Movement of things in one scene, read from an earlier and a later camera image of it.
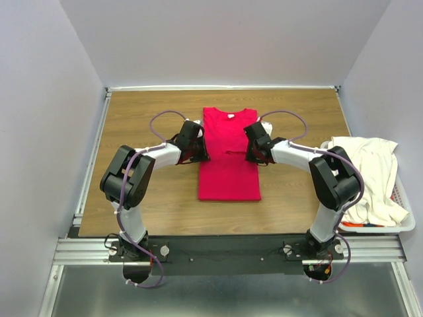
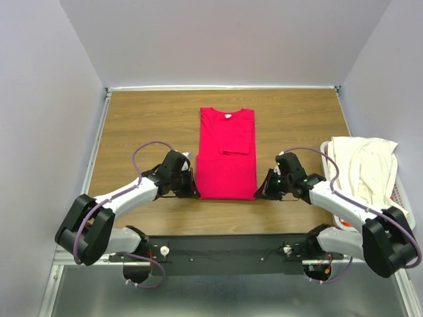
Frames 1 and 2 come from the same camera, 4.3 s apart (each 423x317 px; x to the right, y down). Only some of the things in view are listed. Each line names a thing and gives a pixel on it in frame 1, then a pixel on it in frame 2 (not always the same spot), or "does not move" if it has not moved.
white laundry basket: (400, 195) does not move
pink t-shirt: (229, 174) does not move
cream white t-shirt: (377, 160) does not move
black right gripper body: (251, 155) → (275, 185)
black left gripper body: (198, 152) → (182, 183)
